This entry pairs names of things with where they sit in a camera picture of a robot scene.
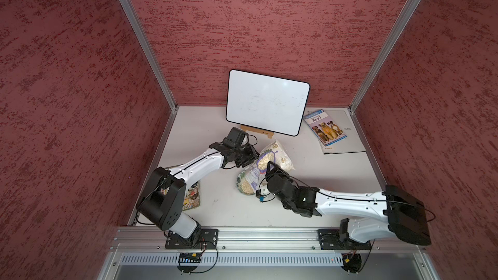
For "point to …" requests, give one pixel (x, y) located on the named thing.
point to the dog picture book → (327, 131)
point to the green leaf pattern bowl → (242, 185)
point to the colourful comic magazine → (192, 198)
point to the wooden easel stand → (270, 134)
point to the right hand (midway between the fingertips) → (273, 162)
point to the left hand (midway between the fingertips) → (258, 161)
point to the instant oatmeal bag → (274, 153)
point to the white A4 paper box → (343, 117)
